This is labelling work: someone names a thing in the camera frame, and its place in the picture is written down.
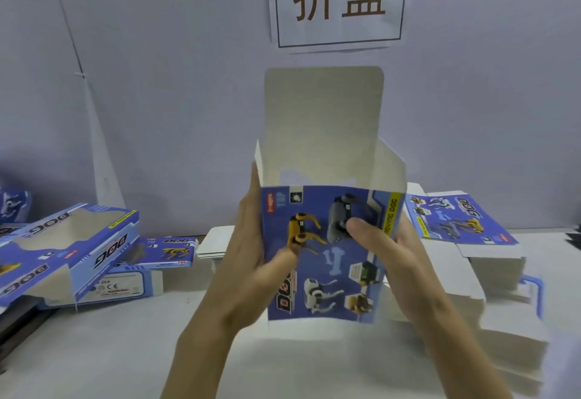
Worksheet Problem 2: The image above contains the person's right hand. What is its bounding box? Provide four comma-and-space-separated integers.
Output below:
344, 210, 457, 325

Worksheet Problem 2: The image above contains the person's left hand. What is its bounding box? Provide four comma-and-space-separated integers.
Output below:
180, 162, 300, 339

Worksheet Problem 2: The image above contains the stack of boxes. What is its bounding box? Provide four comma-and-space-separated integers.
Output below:
196, 224, 241, 262
379, 182, 551, 396

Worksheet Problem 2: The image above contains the blue dog-print cardboard box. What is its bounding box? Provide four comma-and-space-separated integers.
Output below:
0, 201, 143, 316
41, 234, 200, 310
253, 66, 409, 325

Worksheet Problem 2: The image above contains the pile of blue boxes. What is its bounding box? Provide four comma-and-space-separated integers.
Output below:
0, 176, 36, 225

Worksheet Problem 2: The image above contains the person's right forearm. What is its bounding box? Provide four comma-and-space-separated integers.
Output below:
410, 299, 516, 399

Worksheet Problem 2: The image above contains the person's left forearm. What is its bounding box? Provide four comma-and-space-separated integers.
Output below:
160, 317, 248, 399

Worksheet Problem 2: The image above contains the white folded paper sheet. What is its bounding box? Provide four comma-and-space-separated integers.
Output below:
545, 331, 581, 399

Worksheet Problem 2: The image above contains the white paper wall sign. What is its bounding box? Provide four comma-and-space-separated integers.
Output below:
266, 0, 412, 54

